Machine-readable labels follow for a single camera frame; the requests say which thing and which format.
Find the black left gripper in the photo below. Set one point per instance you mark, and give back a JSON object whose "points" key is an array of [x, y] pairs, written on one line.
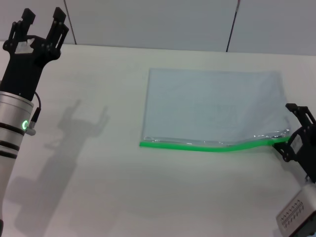
{"points": [[21, 72]]}

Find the clear document bag green zipper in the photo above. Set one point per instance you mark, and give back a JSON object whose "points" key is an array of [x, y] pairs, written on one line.
{"points": [[212, 103]]}

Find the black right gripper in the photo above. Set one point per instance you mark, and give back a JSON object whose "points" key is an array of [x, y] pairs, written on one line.
{"points": [[307, 153]]}

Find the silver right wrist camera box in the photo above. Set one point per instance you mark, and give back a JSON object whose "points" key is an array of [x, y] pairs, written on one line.
{"points": [[300, 212]]}

